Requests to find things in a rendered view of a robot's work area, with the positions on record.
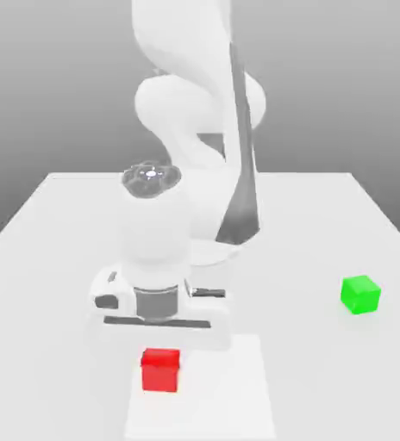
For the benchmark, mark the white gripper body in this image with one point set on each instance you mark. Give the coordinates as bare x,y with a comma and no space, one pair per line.
158,331

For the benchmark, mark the small green cube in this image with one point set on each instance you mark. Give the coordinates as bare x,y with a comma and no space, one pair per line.
360,295

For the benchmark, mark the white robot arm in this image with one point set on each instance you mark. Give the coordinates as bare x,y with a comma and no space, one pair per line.
193,103

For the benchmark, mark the small red cube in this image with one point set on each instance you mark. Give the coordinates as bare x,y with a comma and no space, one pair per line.
160,373

